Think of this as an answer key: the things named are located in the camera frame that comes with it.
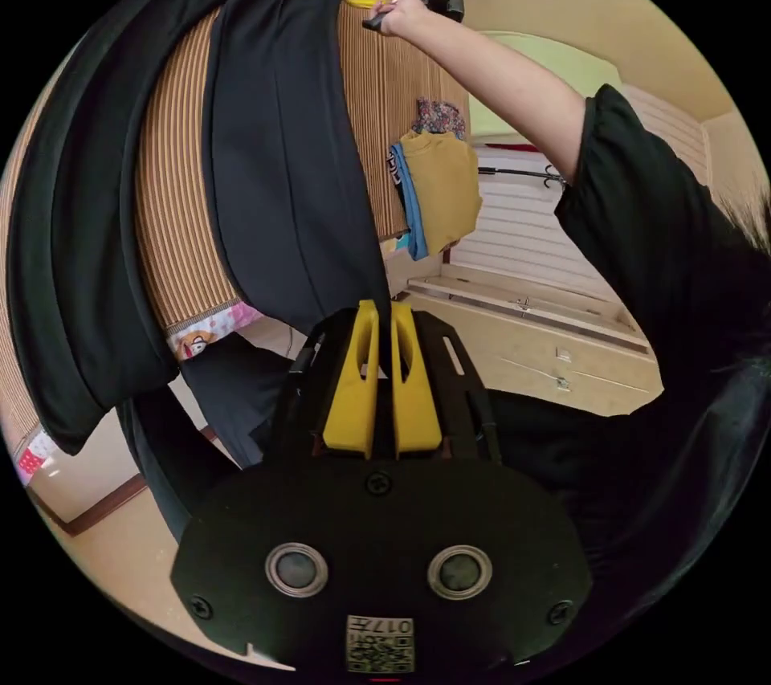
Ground person's right forearm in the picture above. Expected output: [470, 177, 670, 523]
[414, 16, 589, 184]

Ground person's body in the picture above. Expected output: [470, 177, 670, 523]
[117, 84, 771, 644]

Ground black pants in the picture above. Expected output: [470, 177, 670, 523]
[6, 0, 393, 457]

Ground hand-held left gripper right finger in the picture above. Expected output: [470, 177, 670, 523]
[390, 304, 442, 455]

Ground beige wooden cupboard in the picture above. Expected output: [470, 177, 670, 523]
[391, 263, 665, 416]

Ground person's right hand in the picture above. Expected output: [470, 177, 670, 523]
[369, 0, 437, 38]

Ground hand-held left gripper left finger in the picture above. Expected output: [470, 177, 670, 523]
[322, 300, 381, 455]

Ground pile of clothes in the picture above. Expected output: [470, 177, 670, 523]
[387, 97, 484, 262]

